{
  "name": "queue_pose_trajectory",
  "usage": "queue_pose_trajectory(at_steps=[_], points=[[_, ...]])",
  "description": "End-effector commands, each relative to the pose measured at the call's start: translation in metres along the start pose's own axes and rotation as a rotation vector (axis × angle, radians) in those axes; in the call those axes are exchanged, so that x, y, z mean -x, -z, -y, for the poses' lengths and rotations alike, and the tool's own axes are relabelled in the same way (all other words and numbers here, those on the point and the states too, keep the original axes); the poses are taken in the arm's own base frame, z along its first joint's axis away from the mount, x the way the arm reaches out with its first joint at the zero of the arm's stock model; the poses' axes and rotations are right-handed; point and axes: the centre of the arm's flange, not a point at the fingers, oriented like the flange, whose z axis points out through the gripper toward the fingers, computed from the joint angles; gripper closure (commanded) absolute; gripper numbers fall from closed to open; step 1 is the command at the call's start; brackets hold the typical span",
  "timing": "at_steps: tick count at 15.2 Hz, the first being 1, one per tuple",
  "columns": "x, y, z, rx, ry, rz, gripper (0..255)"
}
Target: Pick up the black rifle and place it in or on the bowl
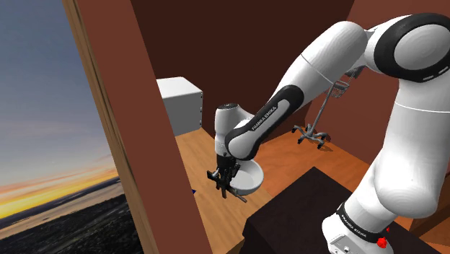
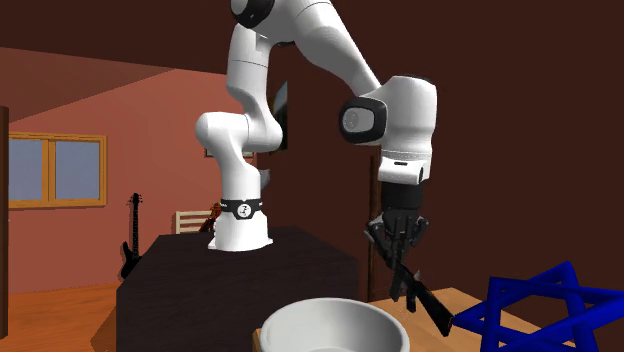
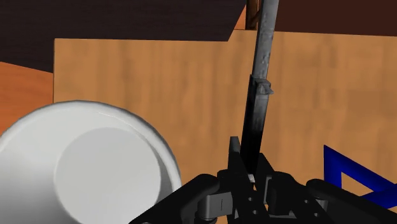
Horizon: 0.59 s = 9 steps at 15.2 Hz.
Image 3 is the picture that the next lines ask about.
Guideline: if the white bowl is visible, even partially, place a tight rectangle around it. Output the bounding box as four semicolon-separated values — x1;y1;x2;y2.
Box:
0;99;183;224

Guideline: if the blue angular frame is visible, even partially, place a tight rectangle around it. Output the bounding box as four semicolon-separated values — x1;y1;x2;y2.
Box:
323;144;397;211

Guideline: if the brown wooden chair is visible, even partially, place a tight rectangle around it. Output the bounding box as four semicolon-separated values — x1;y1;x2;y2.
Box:
245;0;261;31

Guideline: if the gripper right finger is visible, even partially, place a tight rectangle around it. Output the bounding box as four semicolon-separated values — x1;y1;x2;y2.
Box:
254;152;397;224

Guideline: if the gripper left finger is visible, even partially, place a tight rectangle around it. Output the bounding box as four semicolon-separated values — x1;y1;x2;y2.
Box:
129;136;263;224

